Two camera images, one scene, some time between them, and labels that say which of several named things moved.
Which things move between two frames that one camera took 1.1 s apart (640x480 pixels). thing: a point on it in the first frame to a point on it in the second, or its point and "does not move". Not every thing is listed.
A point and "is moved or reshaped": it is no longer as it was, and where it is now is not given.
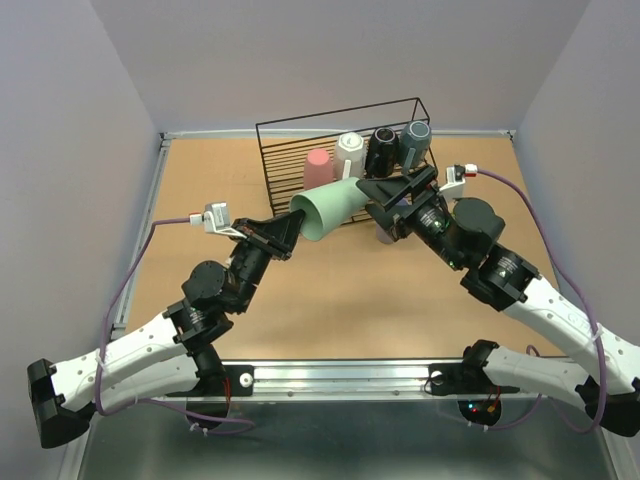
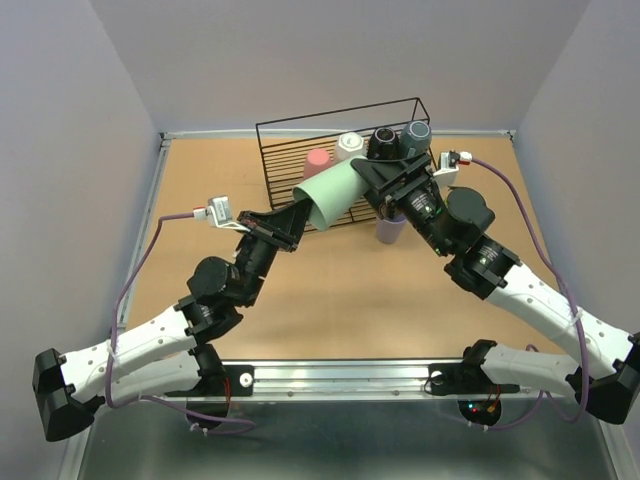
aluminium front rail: [354, 379] does not move
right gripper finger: [385, 218] to [376, 197]
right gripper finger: [393, 191] to [382, 175]
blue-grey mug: [414, 141] does not move
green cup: [328, 207] is moved or reshaped
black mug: [382, 153] does not move
